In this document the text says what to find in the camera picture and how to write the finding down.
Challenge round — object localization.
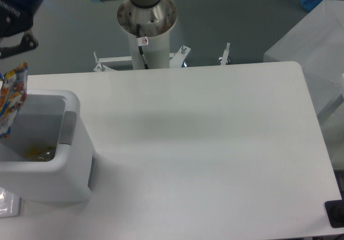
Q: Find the black cable on pedestal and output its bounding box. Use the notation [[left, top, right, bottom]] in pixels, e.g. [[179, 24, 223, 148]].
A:
[[135, 24, 149, 70]]

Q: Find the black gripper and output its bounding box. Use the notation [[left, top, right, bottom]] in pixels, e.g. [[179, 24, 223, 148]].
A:
[[1, 0, 44, 59]]

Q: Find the white pedestal base frame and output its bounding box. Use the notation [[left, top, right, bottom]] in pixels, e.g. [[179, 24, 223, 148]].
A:
[[92, 42, 231, 73]]

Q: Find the translucent white box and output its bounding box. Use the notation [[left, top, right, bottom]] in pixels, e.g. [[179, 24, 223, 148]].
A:
[[263, 0, 343, 171]]

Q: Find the black device at table edge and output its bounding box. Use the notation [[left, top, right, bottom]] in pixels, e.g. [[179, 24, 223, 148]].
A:
[[324, 200, 343, 228]]

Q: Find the white trash can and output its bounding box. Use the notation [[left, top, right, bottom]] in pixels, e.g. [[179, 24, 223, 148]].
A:
[[1, 89, 95, 202]]

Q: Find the yellow trash inside bin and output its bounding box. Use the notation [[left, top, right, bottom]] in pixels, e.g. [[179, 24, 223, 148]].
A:
[[24, 147, 56, 162]]

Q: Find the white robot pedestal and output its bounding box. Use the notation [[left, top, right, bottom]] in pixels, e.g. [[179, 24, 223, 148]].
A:
[[117, 0, 177, 68]]

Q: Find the blue foil snack wrapper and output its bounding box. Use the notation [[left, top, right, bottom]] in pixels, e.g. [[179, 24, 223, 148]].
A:
[[1, 62, 28, 138]]

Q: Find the clear plastic item under bin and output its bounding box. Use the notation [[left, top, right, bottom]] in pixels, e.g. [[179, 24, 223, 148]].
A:
[[1, 188, 21, 218]]

